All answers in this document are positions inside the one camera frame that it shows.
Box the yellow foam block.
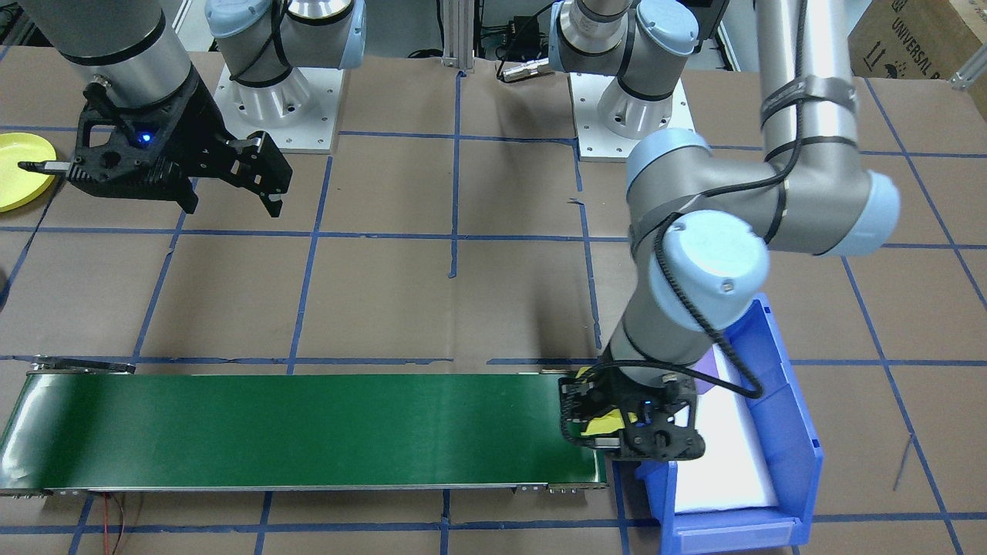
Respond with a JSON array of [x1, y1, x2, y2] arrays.
[[580, 410, 639, 439]]

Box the blue plastic storage bin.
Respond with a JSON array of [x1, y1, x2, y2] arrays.
[[608, 293, 824, 555]]

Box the silver cable connector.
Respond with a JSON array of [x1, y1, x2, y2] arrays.
[[497, 60, 553, 82]]

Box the green conveyor belt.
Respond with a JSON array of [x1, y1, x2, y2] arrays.
[[0, 356, 610, 498]]

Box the red conveyor power wire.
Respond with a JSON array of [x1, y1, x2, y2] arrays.
[[99, 493, 128, 555]]

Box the white square base plate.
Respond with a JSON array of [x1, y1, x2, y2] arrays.
[[569, 73, 696, 163], [210, 63, 341, 153]]

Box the brown cardboard box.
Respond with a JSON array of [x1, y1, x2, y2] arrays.
[[848, 0, 987, 82]]

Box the aluminium profile bar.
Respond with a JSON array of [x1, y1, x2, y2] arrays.
[[950, 62, 987, 92]]

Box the white foam sheet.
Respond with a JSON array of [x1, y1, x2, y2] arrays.
[[675, 343, 781, 515]]

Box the yellow round plate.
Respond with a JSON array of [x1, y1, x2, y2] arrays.
[[0, 133, 59, 214]]

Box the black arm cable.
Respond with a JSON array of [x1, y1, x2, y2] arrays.
[[628, 0, 818, 402]]

